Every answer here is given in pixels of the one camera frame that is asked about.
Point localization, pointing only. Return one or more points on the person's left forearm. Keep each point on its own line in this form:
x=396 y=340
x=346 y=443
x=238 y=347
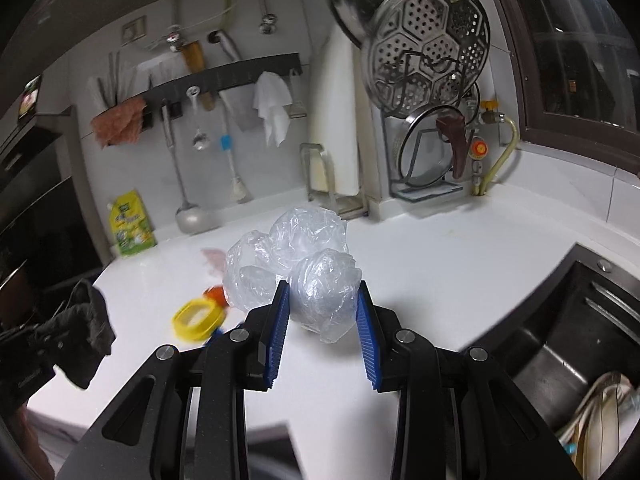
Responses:
x=22 y=440

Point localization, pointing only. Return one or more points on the pink orange rag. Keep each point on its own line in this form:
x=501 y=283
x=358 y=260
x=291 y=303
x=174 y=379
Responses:
x=117 y=122

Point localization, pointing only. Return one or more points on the clear plastic bag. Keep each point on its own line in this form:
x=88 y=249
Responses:
x=305 y=255

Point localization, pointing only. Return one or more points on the orange plastic piece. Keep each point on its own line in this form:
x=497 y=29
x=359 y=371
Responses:
x=216 y=294

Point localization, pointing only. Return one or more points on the black cloth glove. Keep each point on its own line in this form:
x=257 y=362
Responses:
x=82 y=330

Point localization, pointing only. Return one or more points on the steel ladle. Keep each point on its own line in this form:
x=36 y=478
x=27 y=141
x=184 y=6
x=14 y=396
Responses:
x=191 y=217

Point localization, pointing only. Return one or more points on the wall socket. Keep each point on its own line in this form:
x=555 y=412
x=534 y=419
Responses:
x=134 y=30

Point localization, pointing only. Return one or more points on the white cutting board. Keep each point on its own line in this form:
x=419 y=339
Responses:
x=337 y=125

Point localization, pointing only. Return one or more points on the grey lid rack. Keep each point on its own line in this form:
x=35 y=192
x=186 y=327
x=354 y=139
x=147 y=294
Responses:
x=425 y=192

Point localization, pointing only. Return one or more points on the black wall rail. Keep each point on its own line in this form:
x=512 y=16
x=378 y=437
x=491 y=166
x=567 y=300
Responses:
x=230 y=72

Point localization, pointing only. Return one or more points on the perforated steel steamer plate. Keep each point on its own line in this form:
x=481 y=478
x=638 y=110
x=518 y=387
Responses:
x=425 y=50

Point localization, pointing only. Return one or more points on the gas valve with yellow knob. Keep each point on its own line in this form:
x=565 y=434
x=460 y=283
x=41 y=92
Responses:
x=480 y=152

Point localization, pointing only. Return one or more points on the white hanging cloth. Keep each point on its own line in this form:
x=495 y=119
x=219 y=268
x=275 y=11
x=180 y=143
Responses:
x=272 y=105

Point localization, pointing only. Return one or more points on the white dishes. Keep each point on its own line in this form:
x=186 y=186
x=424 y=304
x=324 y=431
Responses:
x=605 y=425

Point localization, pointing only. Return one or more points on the dark kitchen sink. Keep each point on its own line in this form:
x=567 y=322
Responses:
x=565 y=320

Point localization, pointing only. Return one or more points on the yellow green detergent pouch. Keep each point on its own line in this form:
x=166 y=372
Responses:
x=131 y=225

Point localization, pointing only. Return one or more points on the small steel spoon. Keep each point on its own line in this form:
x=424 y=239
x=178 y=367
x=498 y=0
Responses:
x=200 y=140

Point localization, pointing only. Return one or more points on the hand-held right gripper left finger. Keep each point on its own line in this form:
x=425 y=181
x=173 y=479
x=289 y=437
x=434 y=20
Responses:
x=278 y=340

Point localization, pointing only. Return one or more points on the glass pot lid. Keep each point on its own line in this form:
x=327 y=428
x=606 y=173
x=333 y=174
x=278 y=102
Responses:
x=425 y=155

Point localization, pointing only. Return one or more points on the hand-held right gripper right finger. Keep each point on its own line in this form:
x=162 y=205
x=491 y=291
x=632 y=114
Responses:
x=367 y=345

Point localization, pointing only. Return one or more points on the dark window frame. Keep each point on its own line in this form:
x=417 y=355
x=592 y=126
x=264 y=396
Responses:
x=560 y=60

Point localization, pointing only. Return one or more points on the pink paper receipt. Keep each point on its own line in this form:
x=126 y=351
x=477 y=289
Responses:
x=212 y=259

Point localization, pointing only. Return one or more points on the metal cutting board rack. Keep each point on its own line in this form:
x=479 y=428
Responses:
x=312 y=170

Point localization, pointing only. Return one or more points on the blue white brush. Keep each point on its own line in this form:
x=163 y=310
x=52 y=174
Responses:
x=227 y=144

